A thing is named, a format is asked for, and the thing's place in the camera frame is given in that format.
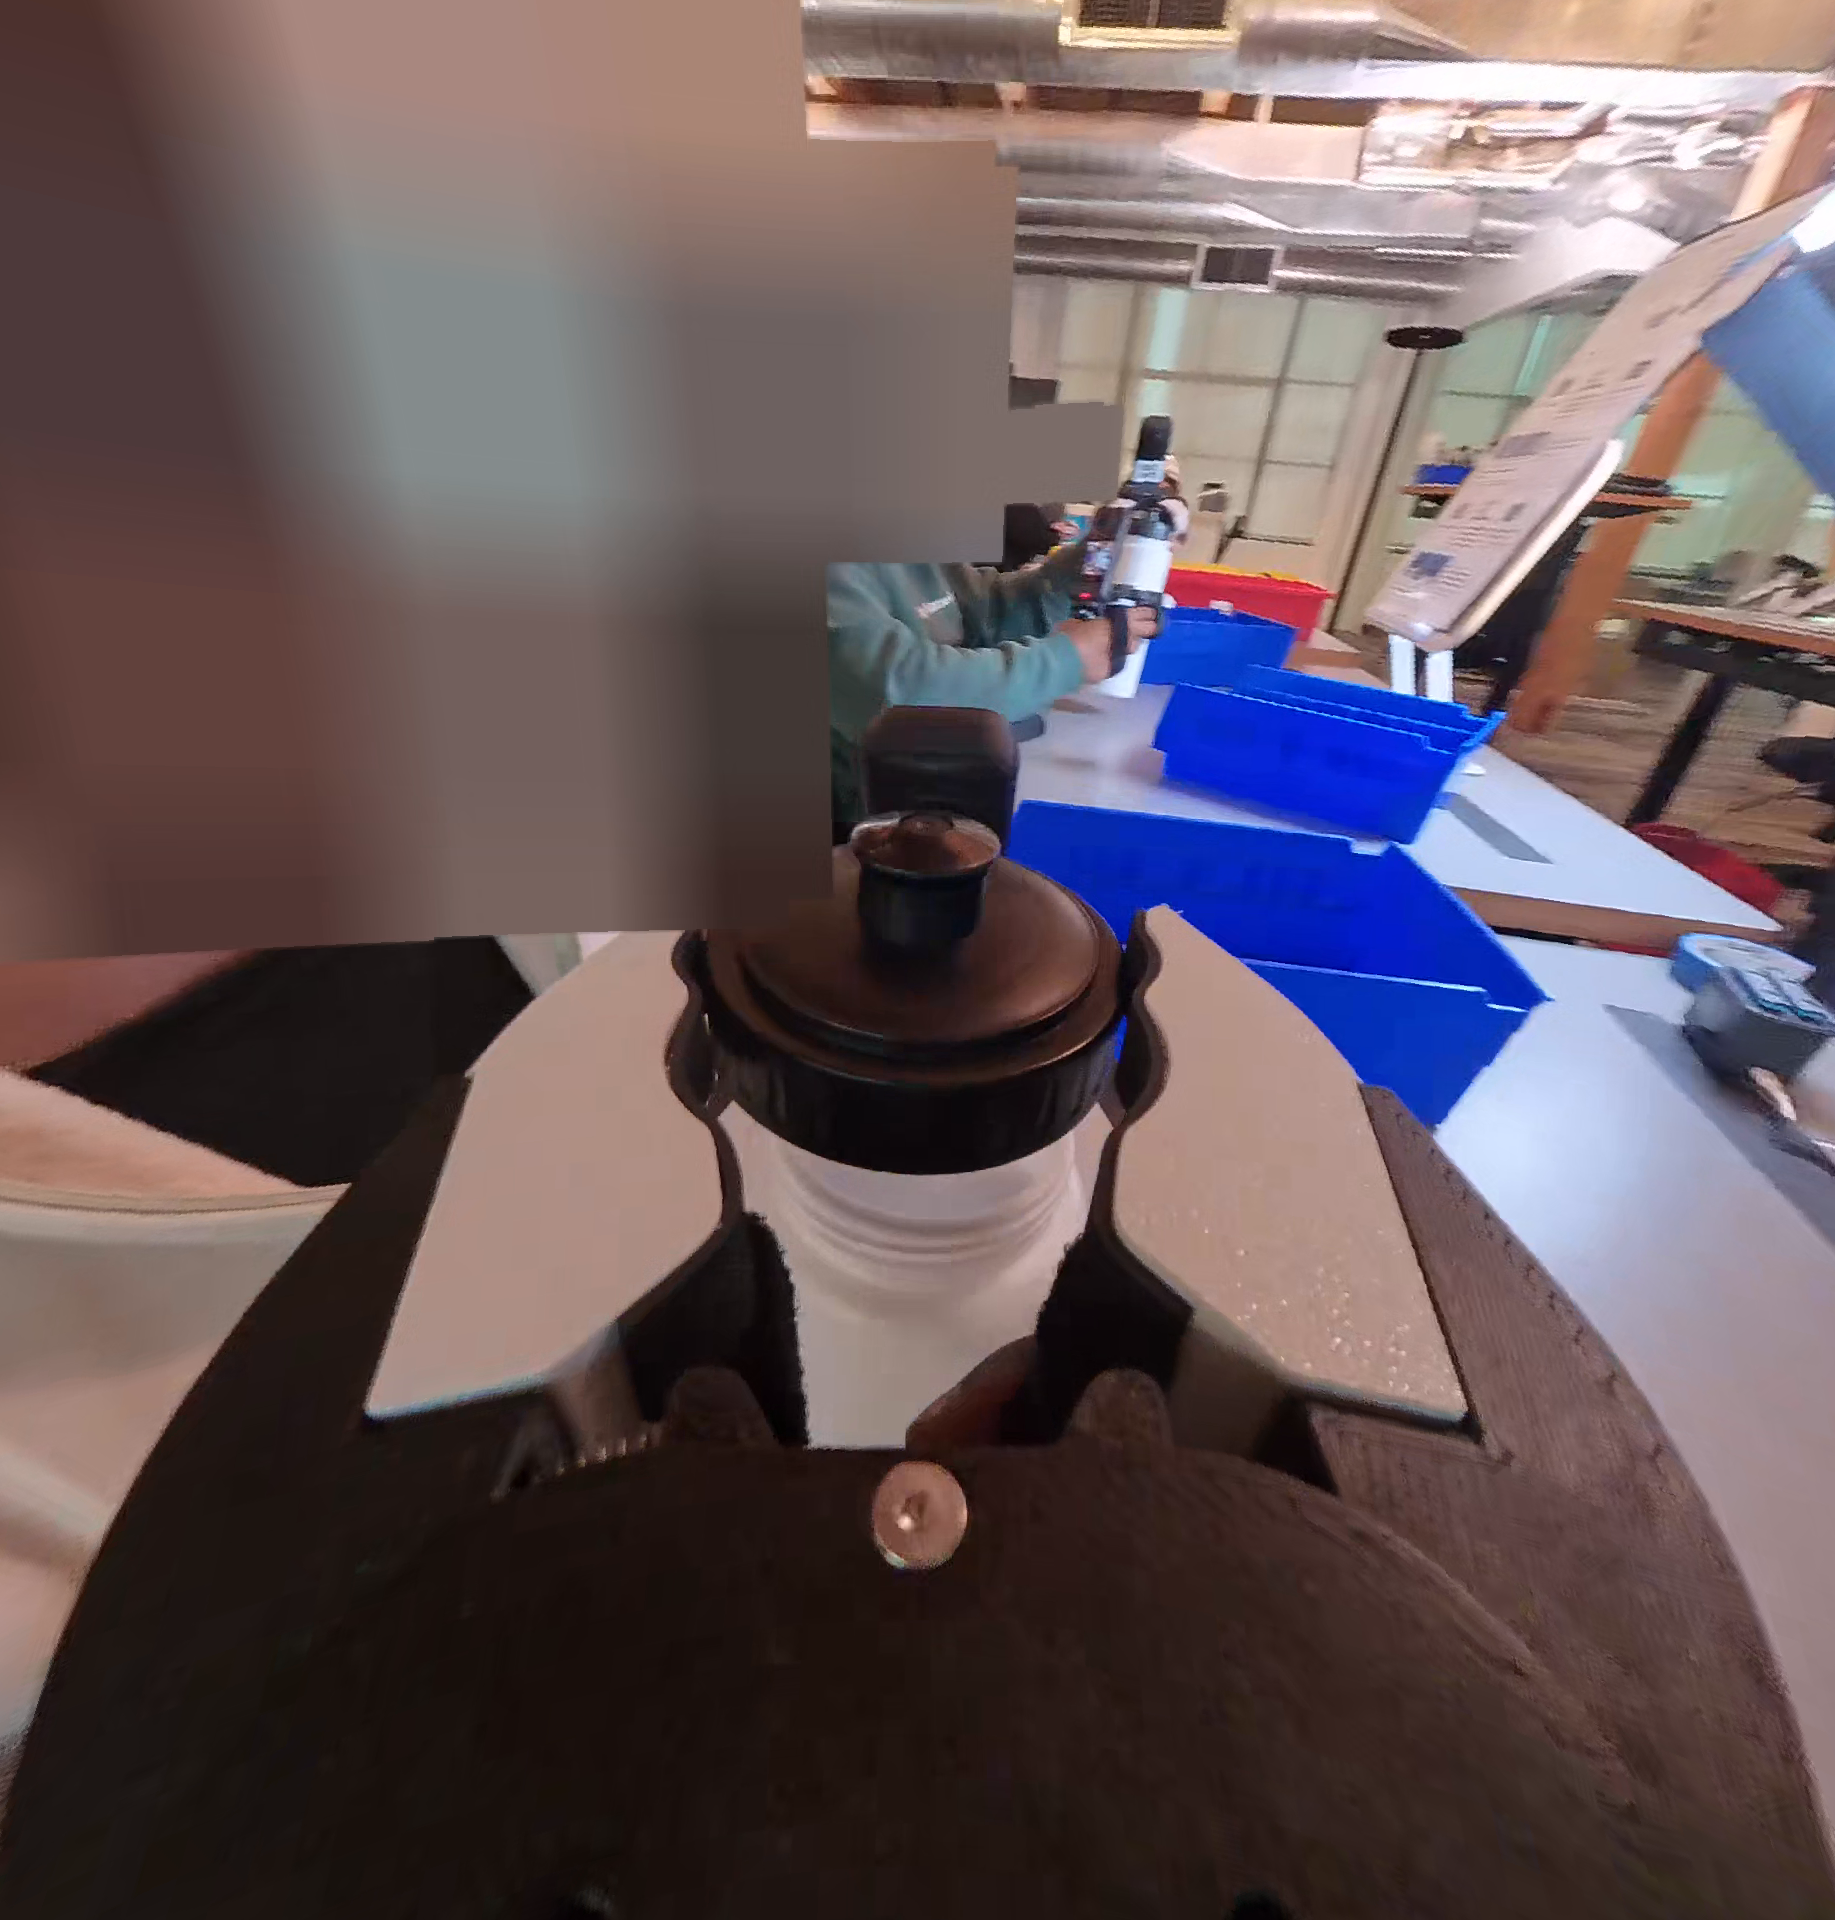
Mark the ceiling air vent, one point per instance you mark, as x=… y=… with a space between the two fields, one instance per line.
x=1237 y=265

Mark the white document stand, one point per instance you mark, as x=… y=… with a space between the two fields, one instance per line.
x=1534 y=511

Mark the dark battery charger case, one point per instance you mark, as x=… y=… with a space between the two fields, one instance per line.
x=1758 y=1021

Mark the red plastic bin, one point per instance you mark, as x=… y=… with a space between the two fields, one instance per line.
x=1261 y=592

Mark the white panel studio light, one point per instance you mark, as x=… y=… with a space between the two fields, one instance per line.
x=1803 y=360

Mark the black ribbed bottle lid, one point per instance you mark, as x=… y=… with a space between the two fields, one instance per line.
x=902 y=1080

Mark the dark cloth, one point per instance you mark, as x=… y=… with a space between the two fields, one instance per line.
x=289 y=1050

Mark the person's right hand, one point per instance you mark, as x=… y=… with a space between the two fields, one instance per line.
x=978 y=1397

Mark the black office chair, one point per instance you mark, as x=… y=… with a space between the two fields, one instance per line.
x=1827 y=773

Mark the wooden workshop desk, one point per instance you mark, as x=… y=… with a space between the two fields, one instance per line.
x=1758 y=623

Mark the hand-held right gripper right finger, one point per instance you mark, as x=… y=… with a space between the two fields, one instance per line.
x=1278 y=1215

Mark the blue tape roll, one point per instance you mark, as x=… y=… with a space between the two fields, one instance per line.
x=1704 y=962

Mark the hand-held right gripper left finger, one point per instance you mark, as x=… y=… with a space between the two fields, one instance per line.
x=558 y=1202

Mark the blue plastic bin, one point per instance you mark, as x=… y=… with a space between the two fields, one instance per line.
x=1216 y=645
x=1306 y=901
x=1306 y=765

